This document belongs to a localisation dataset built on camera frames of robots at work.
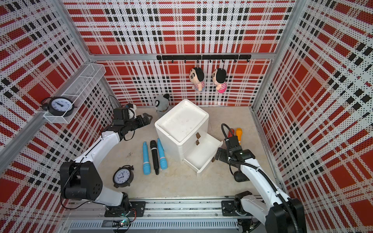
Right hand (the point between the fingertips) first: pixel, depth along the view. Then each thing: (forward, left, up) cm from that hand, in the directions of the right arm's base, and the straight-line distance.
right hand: (226, 157), depth 83 cm
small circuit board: (-31, +54, -7) cm, 62 cm away
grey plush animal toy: (+36, +41, +10) cm, 55 cm away
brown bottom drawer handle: (0, +7, -4) cm, 8 cm away
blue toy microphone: (-5, +47, -6) cm, 48 cm away
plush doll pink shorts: (+44, -2, +15) cm, 47 cm away
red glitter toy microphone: (+22, -7, -9) cm, 25 cm away
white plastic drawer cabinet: (+8, +24, +15) cm, 29 cm away
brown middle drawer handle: (+8, +17, +3) cm, 19 cm away
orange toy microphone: (+21, -13, -7) cm, 26 cm away
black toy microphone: (+8, +45, -6) cm, 46 cm away
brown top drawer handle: (+8, +16, +10) cm, 21 cm away
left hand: (+20, +46, +11) cm, 52 cm away
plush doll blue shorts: (+42, +13, +15) cm, 46 cm away
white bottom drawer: (+6, +12, -8) cm, 15 cm away
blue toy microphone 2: (+2, +38, -7) cm, 39 cm away
